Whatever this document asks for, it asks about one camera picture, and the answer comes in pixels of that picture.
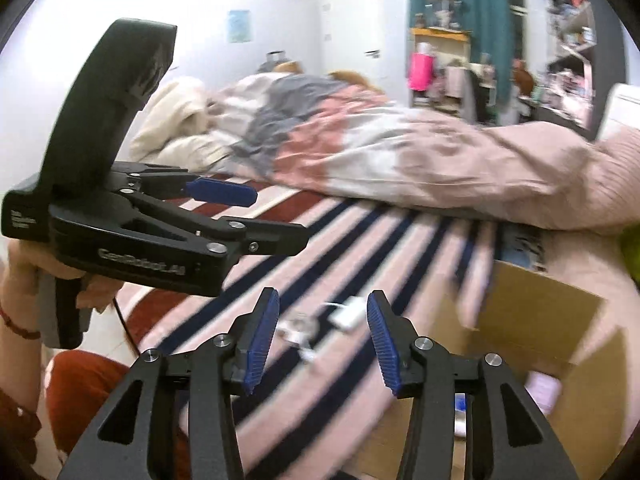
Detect glass display case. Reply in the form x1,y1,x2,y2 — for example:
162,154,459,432
424,0,462,29

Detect brown capybara plush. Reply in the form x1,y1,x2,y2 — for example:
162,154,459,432
511,59,535,97

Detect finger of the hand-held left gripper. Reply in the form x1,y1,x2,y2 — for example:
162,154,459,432
112,160,259,209
127,192,309,266

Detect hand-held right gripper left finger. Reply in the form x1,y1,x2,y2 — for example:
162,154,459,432
56,287,281,480

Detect grey bookshelf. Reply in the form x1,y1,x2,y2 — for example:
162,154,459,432
542,0,628,128

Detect purple card case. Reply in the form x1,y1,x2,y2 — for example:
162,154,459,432
526,371,562,416

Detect green plush pillow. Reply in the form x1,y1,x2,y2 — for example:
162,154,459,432
619,227,640,283

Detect person's left forearm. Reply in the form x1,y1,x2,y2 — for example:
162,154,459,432
0,310,48,401

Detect small clear bottle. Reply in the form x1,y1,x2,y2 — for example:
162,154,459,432
279,311,321,346

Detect teal curtain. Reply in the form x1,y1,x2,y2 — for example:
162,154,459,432
408,0,513,111

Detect black desk chair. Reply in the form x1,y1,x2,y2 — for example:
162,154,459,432
462,66,497,122

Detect striped plush blanket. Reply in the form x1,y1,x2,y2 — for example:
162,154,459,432
100,172,551,466

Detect blue wall poster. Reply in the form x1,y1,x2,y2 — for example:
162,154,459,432
227,9,252,44

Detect white bed headboard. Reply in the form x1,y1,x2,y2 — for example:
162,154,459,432
594,82,640,148

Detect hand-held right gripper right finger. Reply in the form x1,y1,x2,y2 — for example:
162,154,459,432
366,290,583,480

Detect red bead bracelet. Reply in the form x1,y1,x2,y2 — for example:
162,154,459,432
0,302,43,342

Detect yellow shelf rack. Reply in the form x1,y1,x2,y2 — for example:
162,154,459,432
410,26,473,108

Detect person's red trousers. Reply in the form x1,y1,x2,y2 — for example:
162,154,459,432
0,349,193,480

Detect brown cardboard box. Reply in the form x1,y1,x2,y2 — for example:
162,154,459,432
345,259,633,480

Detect cream fleece blanket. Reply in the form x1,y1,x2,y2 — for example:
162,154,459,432
129,76,238,173

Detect white door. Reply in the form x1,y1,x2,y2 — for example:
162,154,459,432
321,0,382,83

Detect black cable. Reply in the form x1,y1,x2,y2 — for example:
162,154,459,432
113,296,143,363

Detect person's left hand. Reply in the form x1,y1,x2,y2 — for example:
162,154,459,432
0,237,128,341

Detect white adapter with cable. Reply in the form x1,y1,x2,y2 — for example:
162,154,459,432
300,296,367,363

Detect pink gift bag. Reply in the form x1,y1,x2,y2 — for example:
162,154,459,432
408,52,435,93

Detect pink grey patterned quilt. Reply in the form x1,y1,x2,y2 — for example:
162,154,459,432
206,72,640,235

